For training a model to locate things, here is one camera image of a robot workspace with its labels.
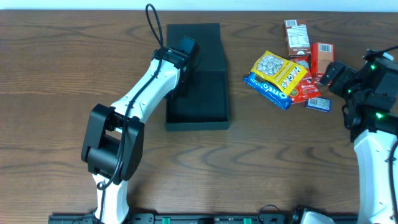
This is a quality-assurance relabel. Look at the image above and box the red Hacks candy bag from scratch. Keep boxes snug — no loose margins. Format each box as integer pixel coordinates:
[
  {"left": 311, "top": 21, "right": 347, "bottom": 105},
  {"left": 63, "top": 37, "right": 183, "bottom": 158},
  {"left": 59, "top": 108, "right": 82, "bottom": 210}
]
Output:
[{"left": 290, "top": 56, "right": 321, "bottom": 104}]

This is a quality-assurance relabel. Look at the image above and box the dark green box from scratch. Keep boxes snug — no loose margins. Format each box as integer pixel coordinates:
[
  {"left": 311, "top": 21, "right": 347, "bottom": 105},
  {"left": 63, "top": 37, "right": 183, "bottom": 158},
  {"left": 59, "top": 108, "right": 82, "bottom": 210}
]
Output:
[{"left": 165, "top": 23, "right": 230, "bottom": 131}]

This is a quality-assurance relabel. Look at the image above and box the yellow Hacks candy bag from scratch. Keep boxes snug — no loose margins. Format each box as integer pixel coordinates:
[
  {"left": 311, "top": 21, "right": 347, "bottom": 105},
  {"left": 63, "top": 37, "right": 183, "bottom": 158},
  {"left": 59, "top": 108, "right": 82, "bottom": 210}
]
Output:
[{"left": 250, "top": 50, "right": 307, "bottom": 95}]

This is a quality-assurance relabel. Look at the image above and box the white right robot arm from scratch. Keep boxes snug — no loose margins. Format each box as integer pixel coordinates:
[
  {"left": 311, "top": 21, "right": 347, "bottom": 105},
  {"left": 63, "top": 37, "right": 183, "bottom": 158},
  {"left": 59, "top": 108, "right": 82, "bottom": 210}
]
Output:
[{"left": 320, "top": 48, "right": 397, "bottom": 223}]

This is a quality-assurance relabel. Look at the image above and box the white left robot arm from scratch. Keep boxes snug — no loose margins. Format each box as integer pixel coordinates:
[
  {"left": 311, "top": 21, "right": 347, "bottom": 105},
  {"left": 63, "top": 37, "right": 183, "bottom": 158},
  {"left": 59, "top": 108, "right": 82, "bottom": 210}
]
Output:
[{"left": 81, "top": 36, "right": 200, "bottom": 223}]

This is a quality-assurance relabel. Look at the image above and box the blue Oreo cookie pack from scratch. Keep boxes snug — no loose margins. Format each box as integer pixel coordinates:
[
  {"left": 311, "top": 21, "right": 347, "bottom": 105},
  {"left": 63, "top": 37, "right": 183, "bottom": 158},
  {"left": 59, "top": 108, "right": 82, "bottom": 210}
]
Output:
[{"left": 243, "top": 72, "right": 293, "bottom": 110}]

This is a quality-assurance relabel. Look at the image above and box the red carton box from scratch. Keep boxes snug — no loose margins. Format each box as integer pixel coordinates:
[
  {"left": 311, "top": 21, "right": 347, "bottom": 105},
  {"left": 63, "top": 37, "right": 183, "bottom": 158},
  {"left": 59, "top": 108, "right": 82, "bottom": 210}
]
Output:
[{"left": 310, "top": 42, "right": 335, "bottom": 83}]

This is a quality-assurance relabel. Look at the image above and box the small blue box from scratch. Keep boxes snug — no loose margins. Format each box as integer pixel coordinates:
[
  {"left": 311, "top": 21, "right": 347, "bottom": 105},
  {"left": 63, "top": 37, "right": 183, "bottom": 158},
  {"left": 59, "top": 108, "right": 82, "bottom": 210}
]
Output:
[{"left": 305, "top": 97, "right": 331, "bottom": 113}]

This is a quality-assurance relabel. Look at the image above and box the brown carton box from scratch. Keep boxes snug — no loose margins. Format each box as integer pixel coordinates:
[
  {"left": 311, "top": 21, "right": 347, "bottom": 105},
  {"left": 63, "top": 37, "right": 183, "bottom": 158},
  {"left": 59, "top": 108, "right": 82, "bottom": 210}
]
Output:
[{"left": 284, "top": 19, "right": 311, "bottom": 58}]

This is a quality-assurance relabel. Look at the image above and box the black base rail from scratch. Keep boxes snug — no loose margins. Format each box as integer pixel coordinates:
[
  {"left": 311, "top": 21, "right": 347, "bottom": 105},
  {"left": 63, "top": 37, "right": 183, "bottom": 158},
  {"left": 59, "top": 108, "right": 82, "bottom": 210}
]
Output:
[{"left": 48, "top": 203, "right": 358, "bottom": 224}]

